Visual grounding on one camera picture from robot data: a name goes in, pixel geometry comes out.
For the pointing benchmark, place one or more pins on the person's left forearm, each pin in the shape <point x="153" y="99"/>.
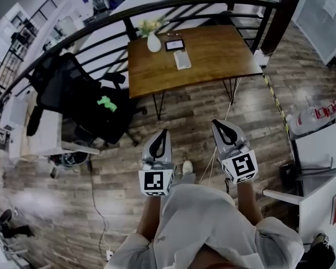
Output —
<point x="149" y="217"/>

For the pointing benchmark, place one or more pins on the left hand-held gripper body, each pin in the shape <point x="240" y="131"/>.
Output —
<point x="154" y="181"/>

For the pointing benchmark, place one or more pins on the black hairpin table leg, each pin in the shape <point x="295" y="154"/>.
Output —
<point x="159" y="116"/>
<point x="232" y="102"/>

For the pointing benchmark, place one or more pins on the white side cabinet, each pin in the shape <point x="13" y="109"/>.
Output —
<point x="44" y="139"/>

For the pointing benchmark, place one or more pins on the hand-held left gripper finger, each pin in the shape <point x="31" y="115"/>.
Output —
<point x="147" y="151"/>
<point x="168" y="150"/>

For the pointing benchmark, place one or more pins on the grey rectangular case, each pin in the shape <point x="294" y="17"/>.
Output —
<point x="182" y="60"/>

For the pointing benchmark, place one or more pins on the white board panel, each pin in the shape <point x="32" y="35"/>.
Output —
<point x="316" y="32"/>

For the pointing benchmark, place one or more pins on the white electrical box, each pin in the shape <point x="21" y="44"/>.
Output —
<point x="260" y="57"/>

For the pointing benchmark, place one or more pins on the person's right forearm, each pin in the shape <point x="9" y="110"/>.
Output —
<point x="247" y="203"/>

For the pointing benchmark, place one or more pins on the green cloth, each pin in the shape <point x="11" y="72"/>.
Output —
<point x="107" y="104"/>

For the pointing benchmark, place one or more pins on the white desk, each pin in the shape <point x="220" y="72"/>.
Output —
<point x="319" y="147"/>

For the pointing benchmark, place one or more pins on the gray open bin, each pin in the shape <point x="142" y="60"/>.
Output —
<point x="316" y="172"/>

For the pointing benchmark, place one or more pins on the black picture frame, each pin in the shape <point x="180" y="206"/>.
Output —
<point x="174" y="45"/>

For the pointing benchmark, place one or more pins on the white power strip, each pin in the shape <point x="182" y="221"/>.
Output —
<point x="109" y="254"/>

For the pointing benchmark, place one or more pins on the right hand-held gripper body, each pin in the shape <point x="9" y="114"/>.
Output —
<point x="240" y="165"/>

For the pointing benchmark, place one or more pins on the black office chair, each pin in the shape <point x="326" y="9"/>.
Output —
<point x="72" y="94"/>

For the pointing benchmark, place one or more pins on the white vase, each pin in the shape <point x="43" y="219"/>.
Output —
<point x="154" y="43"/>

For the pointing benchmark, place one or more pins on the person's white shirt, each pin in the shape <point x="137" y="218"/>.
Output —
<point x="198" y="220"/>

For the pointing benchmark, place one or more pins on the yellow flower bouquet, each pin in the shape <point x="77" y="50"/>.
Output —
<point x="149" y="25"/>

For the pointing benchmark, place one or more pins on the pack of water bottles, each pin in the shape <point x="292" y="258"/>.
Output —
<point x="313" y="116"/>

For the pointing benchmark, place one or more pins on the small black box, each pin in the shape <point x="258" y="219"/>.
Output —
<point x="288" y="176"/>

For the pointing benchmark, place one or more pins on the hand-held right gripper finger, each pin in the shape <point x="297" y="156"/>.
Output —
<point x="218" y="139"/>
<point x="238" y="136"/>

